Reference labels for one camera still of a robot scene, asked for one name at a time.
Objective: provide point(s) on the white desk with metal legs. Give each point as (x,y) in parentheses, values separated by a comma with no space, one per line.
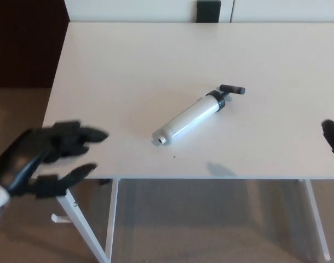
(156,68)

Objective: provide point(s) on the black rectangular panel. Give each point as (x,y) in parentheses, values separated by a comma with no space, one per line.
(208,11)

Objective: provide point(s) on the dark brown wall panel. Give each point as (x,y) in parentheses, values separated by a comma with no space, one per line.
(24,41)

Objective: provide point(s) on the white cabinet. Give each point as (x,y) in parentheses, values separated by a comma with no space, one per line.
(128,11)

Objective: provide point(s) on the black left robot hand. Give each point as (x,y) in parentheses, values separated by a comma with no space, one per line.
(33,148)

